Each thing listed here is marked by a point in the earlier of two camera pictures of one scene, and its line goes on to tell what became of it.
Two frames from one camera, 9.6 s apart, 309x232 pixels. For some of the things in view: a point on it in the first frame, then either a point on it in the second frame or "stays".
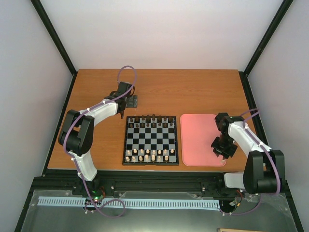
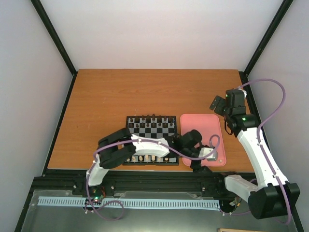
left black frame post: [49, 25] stays
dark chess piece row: [153, 123] stays
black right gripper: [226, 153] -> [218, 108]
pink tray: [199, 131] stays
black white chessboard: [151, 141] stays
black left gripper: [133, 102] -> [197, 167]
